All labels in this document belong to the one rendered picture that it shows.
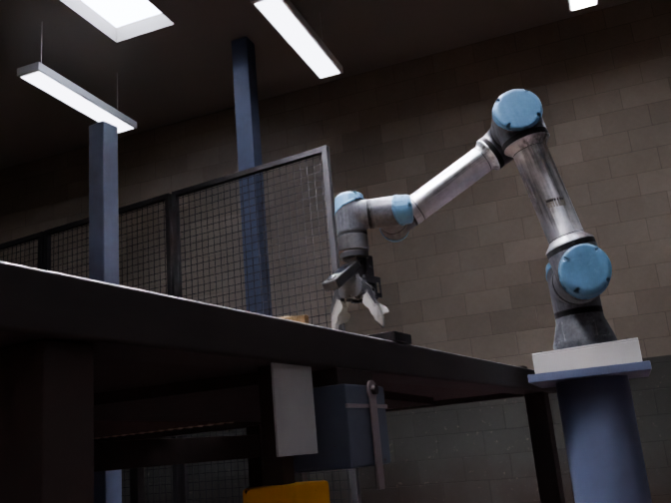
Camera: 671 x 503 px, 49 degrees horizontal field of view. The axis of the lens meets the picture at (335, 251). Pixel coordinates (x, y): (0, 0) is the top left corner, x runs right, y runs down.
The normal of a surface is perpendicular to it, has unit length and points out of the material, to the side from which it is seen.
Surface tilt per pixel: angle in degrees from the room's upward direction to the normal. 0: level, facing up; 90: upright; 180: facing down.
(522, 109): 83
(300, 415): 90
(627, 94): 90
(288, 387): 90
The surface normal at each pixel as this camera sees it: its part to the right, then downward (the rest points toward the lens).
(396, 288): -0.36, -0.22
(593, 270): -0.11, -0.11
